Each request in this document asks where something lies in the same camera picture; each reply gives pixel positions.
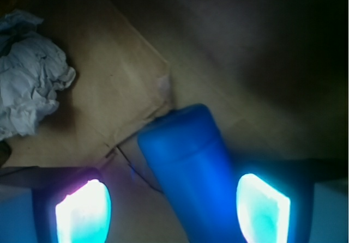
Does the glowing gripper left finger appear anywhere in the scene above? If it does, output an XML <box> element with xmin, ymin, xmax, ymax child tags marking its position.
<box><xmin>32</xmin><ymin>167</ymin><xmax>112</xmax><ymax>242</ymax></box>

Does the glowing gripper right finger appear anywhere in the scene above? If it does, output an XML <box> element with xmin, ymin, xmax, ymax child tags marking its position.
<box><xmin>236</xmin><ymin>163</ymin><xmax>314</xmax><ymax>242</ymax></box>

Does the blue plastic bottle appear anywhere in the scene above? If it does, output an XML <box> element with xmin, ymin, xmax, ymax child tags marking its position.
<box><xmin>137</xmin><ymin>104</ymin><xmax>244</xmax><ymax>242</ymax></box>

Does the brown paper bag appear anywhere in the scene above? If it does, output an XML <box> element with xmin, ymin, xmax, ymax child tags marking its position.
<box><xmin>1</xmin><ymin>0</ymin><xmax>348</xmax><ymax>242</ymax></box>

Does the crumpled white paper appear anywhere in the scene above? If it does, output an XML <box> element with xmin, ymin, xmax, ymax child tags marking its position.
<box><xmin>1</xmin><ymin>10</ymin><xmax>76</xmax><ymax>140</ymax></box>

